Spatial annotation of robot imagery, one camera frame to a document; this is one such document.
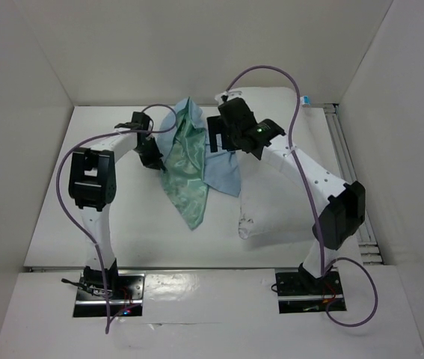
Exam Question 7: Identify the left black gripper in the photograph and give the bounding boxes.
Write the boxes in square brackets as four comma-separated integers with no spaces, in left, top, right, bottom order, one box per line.
[132,137,164,171]

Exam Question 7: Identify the light blue pillowcase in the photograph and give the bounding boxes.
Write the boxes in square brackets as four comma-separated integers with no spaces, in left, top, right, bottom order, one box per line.
[156,98,241,230]

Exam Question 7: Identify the white pillow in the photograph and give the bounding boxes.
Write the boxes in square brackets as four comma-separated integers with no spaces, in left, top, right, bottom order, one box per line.
[232,87,342,245]

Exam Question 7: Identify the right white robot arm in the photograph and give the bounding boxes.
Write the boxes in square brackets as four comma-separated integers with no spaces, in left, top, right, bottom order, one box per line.
[207,93,366,293]

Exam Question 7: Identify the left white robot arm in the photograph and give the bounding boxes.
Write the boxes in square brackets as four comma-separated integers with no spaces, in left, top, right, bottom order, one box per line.
[68,111,165,298]

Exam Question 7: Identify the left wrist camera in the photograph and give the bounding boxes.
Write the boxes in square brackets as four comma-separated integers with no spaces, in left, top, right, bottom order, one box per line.
[130,111,153,131]

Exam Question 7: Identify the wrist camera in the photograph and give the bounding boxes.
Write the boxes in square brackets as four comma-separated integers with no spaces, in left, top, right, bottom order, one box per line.
[130,111,153,131]
[215,90,242,104]

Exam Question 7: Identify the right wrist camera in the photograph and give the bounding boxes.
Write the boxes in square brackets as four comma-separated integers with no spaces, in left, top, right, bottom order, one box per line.
[215,90,242,104]

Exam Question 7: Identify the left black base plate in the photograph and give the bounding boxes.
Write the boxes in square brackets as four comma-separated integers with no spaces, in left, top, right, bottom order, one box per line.
[73,271,145,318]

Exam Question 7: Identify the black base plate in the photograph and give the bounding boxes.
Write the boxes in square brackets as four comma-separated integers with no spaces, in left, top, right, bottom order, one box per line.
[271,268,347,314]
[73,271,145,318]

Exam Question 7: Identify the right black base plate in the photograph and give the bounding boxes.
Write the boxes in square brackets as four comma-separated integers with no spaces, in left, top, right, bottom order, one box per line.
[271,268,347,314]

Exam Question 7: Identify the aluminium rail frame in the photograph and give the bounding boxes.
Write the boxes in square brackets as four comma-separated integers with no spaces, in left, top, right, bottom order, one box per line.
[324,104,384,266]

